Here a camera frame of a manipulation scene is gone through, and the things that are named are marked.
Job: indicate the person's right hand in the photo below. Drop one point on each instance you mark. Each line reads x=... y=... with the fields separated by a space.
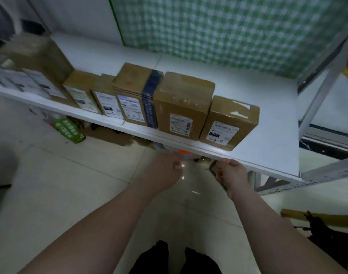
x=233 y=176

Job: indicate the person's left hand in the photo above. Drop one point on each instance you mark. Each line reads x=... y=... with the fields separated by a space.
x=162 y=174

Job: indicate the person's left fingers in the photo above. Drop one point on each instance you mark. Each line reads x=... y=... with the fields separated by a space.
x=177 y=167

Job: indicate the person's right fingers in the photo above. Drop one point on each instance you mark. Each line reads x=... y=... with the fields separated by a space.
x=223 y=170

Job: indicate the person's right forearm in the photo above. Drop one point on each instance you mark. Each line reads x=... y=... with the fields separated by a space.
x=276 y=236

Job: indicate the person's left forearm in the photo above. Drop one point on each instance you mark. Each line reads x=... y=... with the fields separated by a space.
x=97 y=228

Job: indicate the clear packet with orange print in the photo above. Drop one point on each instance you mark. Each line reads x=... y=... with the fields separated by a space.
x=180 y=152

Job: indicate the row of cardboard parcel boxes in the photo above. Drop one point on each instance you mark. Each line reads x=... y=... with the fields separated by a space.
x=182 y=105

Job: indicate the white metal shelf rack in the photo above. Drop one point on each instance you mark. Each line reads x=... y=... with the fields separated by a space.
x=271 y=116

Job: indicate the person's black trouser legs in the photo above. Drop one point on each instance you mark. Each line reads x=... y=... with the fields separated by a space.
x=176 y=261

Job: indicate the yellow wooden stick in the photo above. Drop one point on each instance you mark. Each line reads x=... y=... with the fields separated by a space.
x=319 y=218

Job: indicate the green carton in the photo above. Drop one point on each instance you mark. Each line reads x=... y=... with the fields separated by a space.
x=69 y=130

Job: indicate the black bag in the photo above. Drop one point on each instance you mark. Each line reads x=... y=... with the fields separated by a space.
x=332 y=239

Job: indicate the green checked curtain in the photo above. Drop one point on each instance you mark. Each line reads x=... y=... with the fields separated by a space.
x=219 y=28

